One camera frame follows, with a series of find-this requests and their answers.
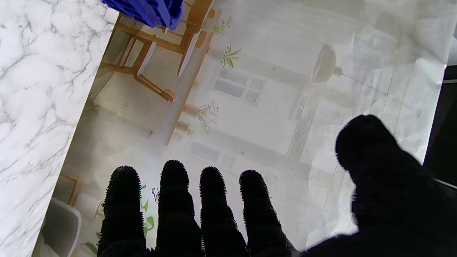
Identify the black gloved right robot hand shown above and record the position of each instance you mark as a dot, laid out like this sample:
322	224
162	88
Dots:
392	200

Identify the blue plastic turnover box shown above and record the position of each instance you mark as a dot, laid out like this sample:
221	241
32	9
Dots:
150	10

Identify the printed room scene backdrop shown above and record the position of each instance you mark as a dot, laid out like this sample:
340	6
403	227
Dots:
267	107

